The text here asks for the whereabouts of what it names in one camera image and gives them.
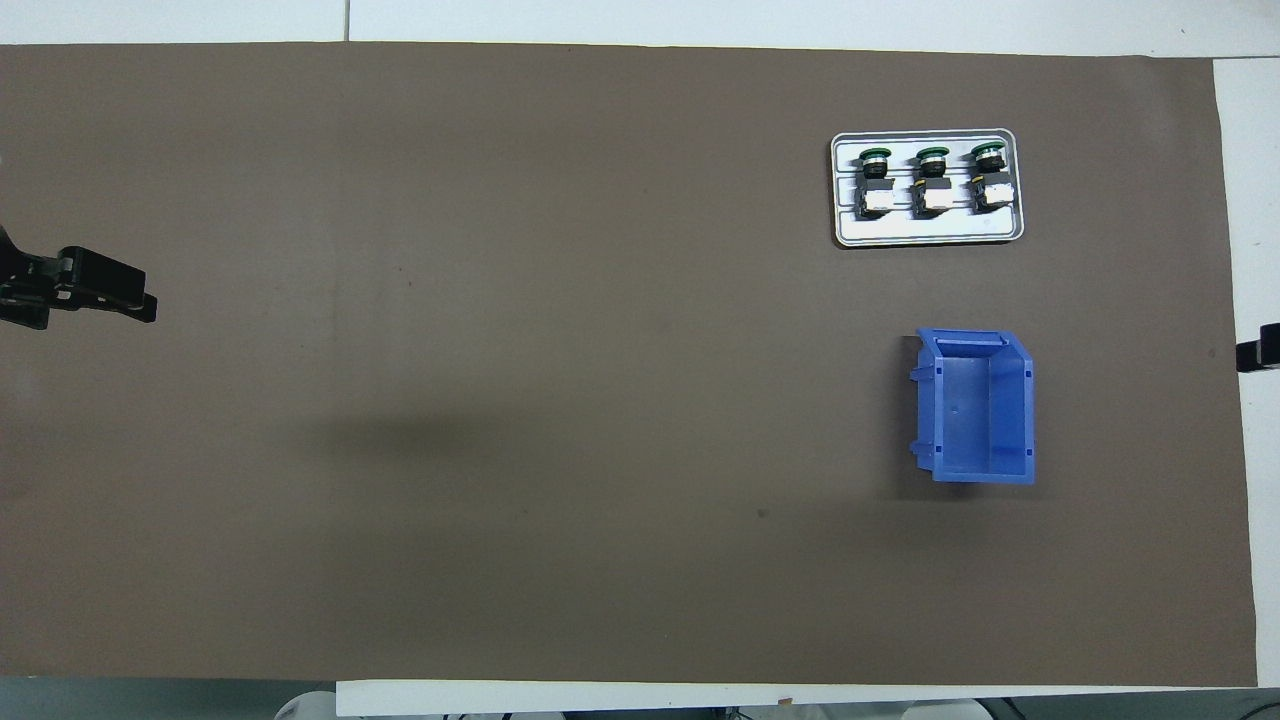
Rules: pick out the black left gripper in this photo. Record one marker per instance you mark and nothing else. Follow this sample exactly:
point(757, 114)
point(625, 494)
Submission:
point(35, 278)

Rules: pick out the green push button switch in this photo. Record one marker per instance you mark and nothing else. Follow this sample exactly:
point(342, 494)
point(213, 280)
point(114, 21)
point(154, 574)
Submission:
point(935, 198)
point(990, 192)
point(876, 200)

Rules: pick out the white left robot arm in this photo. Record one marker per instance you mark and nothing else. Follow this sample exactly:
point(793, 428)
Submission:
point(305, 705)

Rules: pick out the blue plastic storage bin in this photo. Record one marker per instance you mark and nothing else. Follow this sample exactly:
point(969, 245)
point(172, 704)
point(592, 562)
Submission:
point(985, 420)

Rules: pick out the silver metal tray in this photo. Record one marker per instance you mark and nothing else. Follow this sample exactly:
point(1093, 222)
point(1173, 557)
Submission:
point(900, 232)

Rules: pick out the brown paper table mat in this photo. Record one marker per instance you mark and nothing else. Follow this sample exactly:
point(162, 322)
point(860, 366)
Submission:
point(500, 300)

